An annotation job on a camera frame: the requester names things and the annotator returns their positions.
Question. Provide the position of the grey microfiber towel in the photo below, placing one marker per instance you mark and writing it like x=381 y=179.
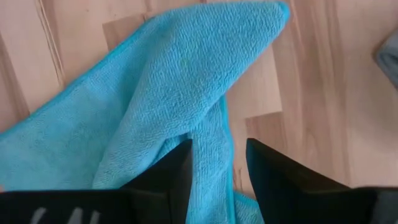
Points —
x=390 y=59

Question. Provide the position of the light blue microfiber towel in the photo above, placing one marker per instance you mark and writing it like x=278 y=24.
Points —
x=174 y=87

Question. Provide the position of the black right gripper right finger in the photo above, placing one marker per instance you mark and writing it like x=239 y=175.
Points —
x=295 y=193

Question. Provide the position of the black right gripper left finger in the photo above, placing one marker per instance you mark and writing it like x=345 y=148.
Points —
x=149 y=199

